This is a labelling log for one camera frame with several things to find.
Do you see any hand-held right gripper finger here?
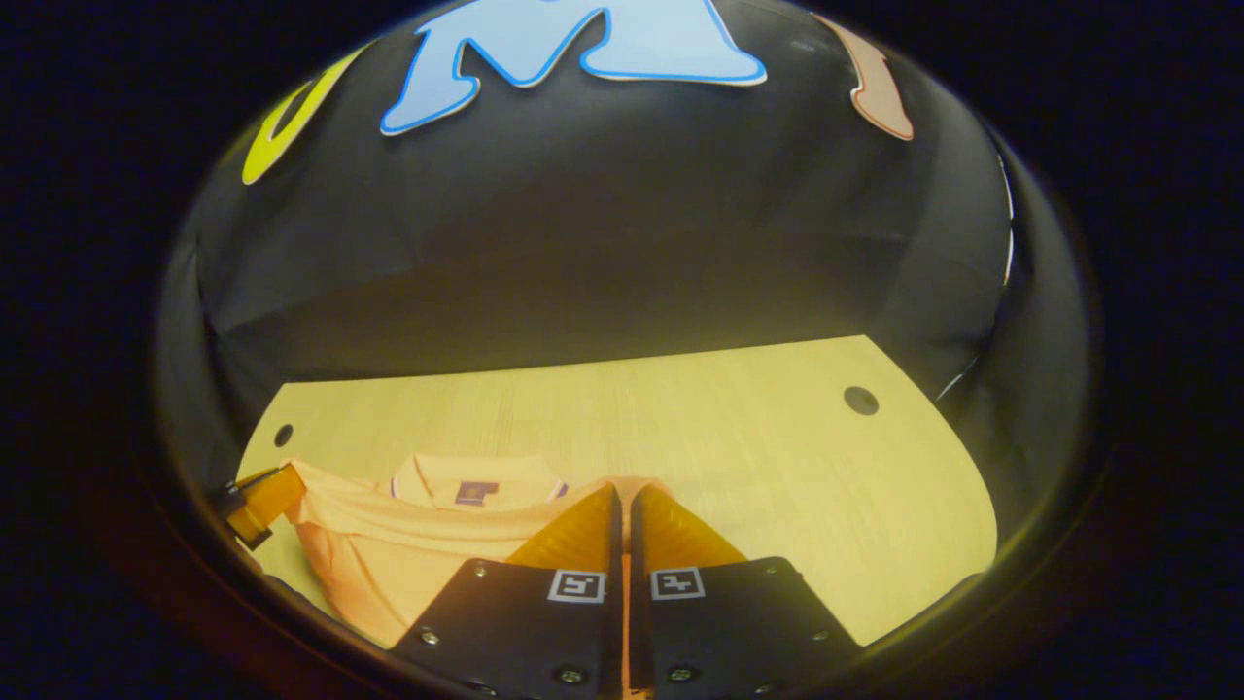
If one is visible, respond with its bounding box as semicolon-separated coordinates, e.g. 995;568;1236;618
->
389;482;624;700
629;483;866;700

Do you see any orange T-shirt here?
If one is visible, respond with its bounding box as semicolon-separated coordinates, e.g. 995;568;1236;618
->
287;452;681;700

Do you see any black backdrop cloth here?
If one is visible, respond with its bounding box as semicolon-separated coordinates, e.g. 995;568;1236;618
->
155;0;1104;604

